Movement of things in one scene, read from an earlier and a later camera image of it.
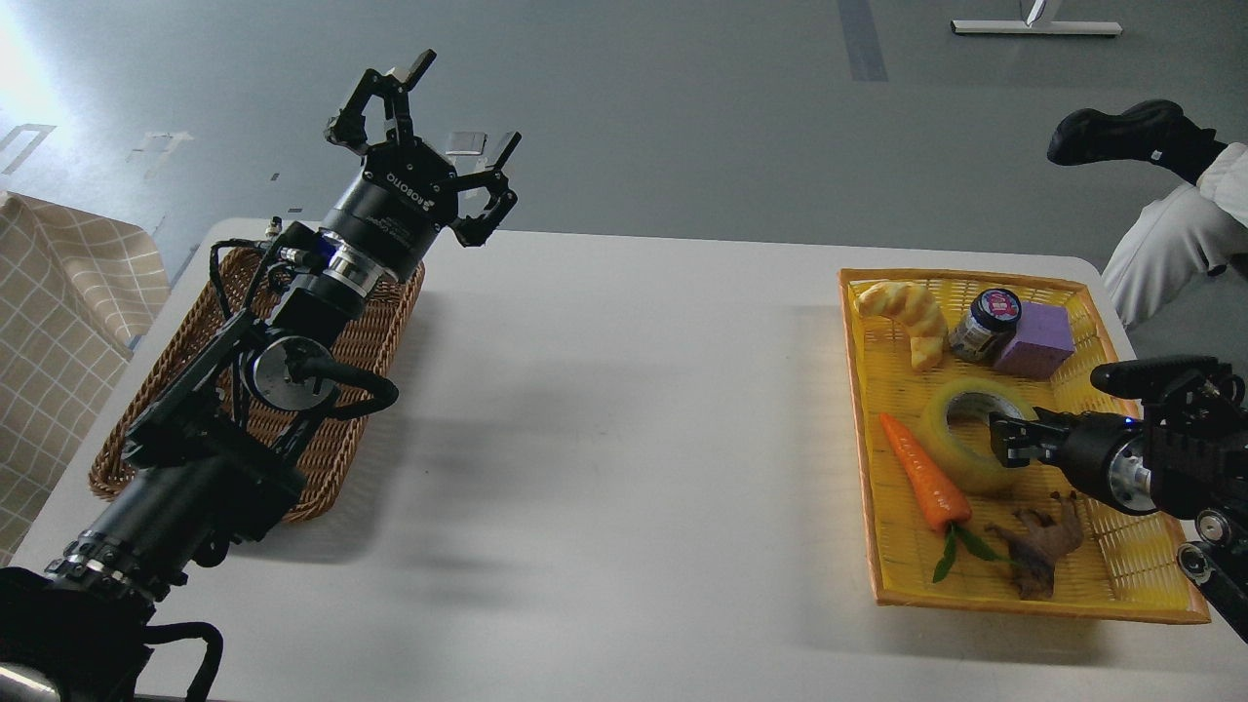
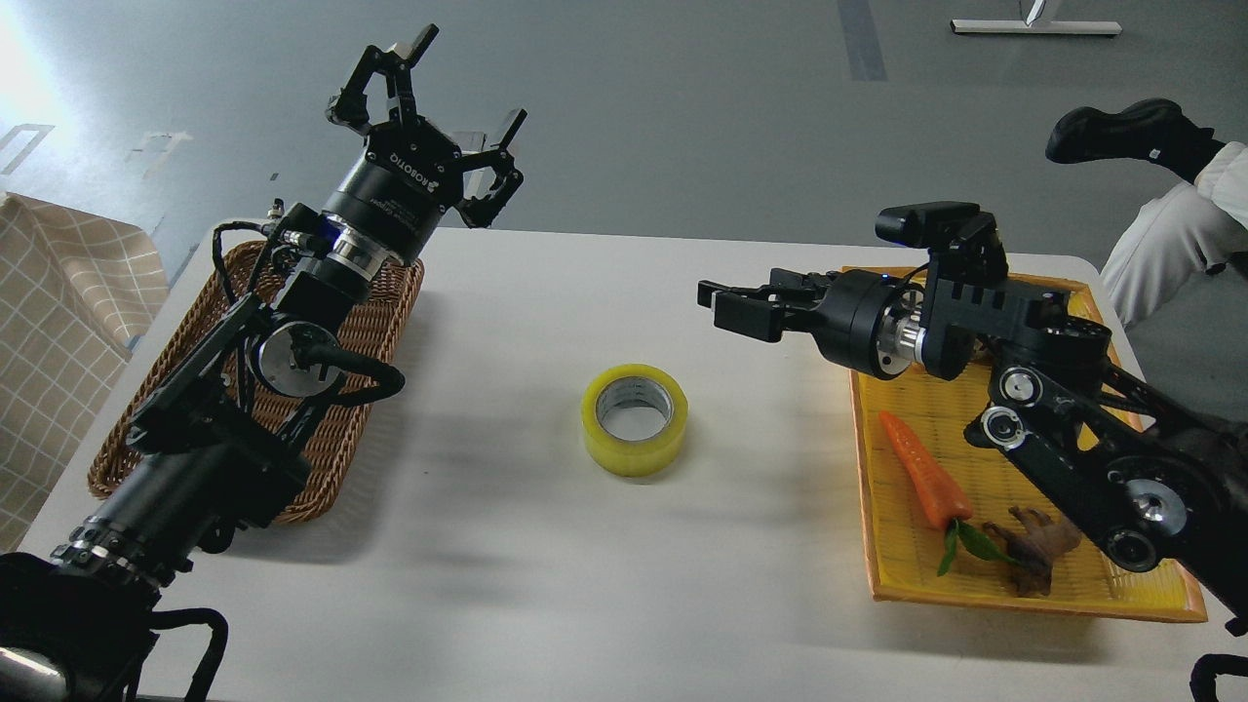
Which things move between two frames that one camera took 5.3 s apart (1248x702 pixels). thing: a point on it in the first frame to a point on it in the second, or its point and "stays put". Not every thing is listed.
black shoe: x=1155 y=131 stays put
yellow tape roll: x=963 y=469 to x=635 y=419
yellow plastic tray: x=930 y=356 stays put
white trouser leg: x=1182 y=239 stays put
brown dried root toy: x=1042 y=540 stays put
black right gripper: x=1089 y=443 to x=868 y=320
